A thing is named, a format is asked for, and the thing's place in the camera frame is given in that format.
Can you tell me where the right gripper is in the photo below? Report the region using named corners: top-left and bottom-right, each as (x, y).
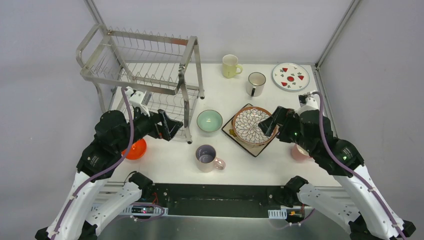
top-left (257, 105), bottom-right (316, 156)

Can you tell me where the floral petal brown-rim plate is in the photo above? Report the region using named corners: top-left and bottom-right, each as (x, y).
top-left (232, 106), bottom-right (278, 145)

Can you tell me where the watermelon pattern round plate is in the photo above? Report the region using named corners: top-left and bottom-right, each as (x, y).
top-left (271, 62), bottom-right (310, 92)

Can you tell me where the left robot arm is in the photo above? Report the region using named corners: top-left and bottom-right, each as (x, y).
top-left (35, 107), bottom-right (184, 240)

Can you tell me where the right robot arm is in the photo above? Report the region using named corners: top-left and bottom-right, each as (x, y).
top-left (259, 105), bottom-right (416, 240)

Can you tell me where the stainless steel dish rack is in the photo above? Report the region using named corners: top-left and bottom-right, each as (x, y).
top-left (75, 23), bottom-right (206, 145)

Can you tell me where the orange plastic bowl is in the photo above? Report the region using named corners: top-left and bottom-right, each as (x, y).
top-left (126, 139), bottom-right (147, 161)

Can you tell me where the pink cup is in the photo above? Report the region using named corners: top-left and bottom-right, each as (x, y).
top-left (291, 144), bottom-right (313, 162)

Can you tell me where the mint green bowl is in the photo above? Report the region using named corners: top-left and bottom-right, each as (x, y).
top-left (196, 109), bottom-right (223, 133)

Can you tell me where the white mug dark rim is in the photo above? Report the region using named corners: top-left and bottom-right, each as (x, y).
top-left (246, 72), bottom-right (266, 97)

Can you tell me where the pink iridescent mug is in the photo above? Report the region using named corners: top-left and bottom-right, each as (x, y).
top-left (195, 144), bottom-right (226, 173)

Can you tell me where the yellow mug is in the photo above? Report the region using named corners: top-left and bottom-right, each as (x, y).
top-left (222, 54), bottom-right (243, 79)

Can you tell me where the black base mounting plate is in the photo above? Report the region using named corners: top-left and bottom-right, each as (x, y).
top-left (138, 183), bottom-right (301, 218)

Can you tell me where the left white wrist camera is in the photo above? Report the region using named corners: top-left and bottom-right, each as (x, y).
top-left (124, 86), bottom-right (152, 116)

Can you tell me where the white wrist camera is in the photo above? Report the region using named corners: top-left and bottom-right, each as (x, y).
top-left (295, 91), bottom-right (320, 116)
top-left (124, 86), bottom-right (152, 116)

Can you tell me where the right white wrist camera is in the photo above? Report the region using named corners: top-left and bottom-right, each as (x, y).
top-left (295, 91), bottom-right (320, 116)

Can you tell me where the aluminium frame rail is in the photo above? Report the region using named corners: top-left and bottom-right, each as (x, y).
top-left (311, 65), bottom-right (338, 137)

